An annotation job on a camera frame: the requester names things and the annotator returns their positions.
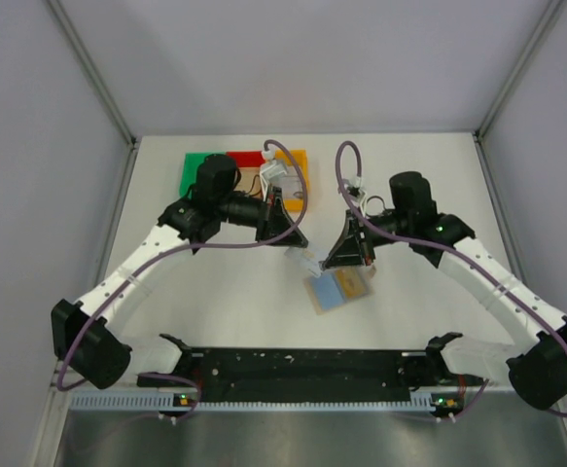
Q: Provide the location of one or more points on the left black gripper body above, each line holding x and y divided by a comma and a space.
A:
269, 214

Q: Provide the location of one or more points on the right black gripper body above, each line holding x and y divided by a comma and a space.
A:
361, 238

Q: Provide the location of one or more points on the beige card holder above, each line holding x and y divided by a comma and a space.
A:
367, 272

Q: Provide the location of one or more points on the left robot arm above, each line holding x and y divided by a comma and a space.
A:
86, 333

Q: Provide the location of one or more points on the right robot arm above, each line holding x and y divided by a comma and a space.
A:
534, 364

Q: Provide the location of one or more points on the stack of cards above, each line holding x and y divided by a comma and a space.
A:
291, 187

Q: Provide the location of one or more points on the yellow plastic bin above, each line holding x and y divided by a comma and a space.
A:
302, 161

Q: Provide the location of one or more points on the red plastic bin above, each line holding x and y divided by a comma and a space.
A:
248, 164

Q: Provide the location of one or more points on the green plastic bin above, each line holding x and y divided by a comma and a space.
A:
190, 168

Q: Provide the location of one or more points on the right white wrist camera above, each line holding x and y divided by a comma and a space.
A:
355, 188

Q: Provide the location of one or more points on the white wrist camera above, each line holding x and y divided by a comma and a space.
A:
270, 169
355, 188

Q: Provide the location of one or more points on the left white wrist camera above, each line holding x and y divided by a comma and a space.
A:
270, 169

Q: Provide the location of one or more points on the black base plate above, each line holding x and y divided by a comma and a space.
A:
292, 375

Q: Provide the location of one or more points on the white slotted cable duct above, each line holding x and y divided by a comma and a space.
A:
180, 402

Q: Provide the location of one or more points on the left aluminium corner post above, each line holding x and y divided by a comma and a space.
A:
90, 70

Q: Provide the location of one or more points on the aluminium corner post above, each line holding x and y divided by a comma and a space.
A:
90, 70
543, 28

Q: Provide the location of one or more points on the right aluminium corner post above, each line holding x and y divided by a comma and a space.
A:
543, 28

